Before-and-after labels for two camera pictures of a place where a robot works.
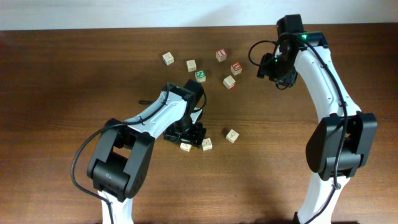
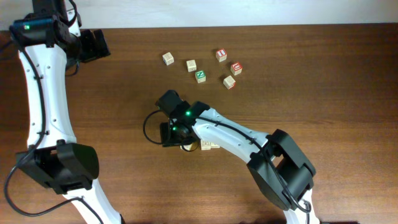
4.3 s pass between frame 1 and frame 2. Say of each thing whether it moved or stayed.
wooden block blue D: moved
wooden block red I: stayed
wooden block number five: stayed
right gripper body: moved
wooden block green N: stayed
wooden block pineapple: stayed
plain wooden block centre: stayed
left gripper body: moved
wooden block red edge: stayed
